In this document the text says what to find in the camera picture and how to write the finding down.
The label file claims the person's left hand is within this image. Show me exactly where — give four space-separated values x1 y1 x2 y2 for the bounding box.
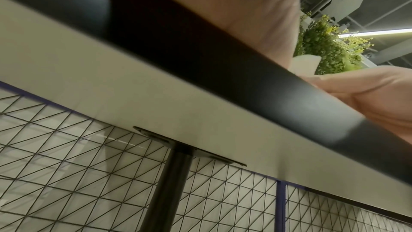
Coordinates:
124 0 303 70

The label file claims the bright ceiling light strip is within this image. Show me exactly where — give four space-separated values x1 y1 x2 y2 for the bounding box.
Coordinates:
337 28 412 39

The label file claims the green leafy plant wall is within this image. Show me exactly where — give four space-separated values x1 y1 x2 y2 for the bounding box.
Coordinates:
292 12 376 75

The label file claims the white paper sugar packet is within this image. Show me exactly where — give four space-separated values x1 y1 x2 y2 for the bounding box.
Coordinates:
289 55 323 77

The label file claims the black table base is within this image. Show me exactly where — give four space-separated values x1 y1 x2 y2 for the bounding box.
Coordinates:
0 0 412 232

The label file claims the person's right hand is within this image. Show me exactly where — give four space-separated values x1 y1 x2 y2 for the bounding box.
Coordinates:
302 66 412 145

